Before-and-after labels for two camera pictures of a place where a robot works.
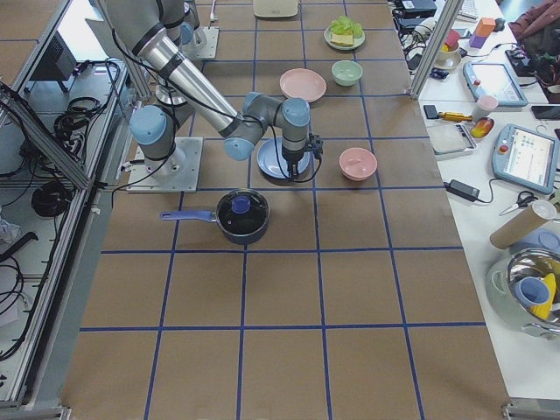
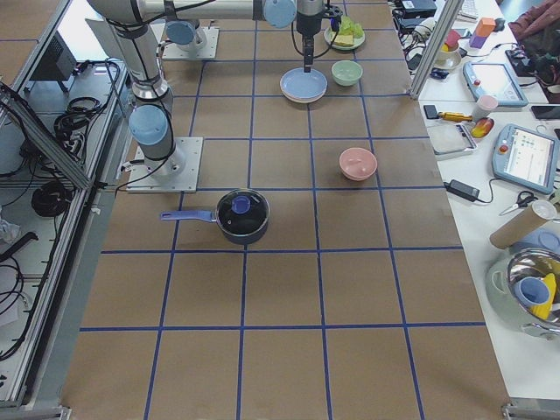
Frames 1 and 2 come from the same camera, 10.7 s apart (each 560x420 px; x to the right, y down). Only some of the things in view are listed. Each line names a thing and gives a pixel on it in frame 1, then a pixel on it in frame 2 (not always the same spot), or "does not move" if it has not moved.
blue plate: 270,159 -> 303,87
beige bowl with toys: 450,56 does not move
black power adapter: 463,190 does not move
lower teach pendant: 484,79 does not move
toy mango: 482,128 does not move
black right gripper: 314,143 -> 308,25
